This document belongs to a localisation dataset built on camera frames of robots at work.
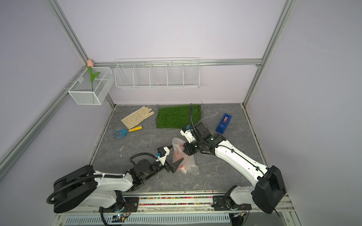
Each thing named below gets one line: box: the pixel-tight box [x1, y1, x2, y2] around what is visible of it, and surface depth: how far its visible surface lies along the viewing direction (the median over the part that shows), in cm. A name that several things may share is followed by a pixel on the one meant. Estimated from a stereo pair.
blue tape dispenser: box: [215, 113, 232, 135], surface depth 104 cm
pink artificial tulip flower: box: [87, 59, 101, 92], surface depth 92 cm
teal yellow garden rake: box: [113, 125, 143, 139], surface depth 107 cm
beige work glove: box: [120, 105, 155, 130], surface depth 114 cm
